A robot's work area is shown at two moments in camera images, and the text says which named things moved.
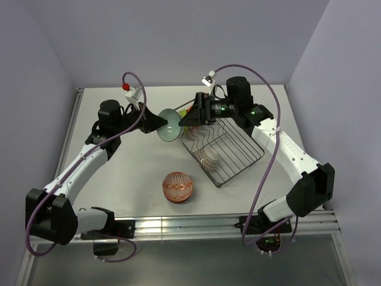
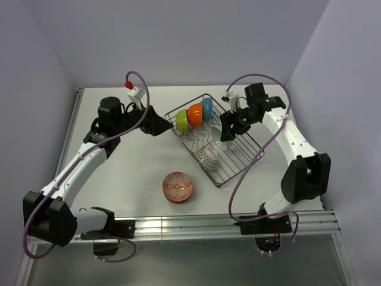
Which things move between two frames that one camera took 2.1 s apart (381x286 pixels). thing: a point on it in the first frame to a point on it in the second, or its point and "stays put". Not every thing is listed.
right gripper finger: (193, 117) to (228, 131)
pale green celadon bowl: (172, 130) to (216, 134)
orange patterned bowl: (177, 186) stays put
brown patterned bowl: (206, 158) stays put
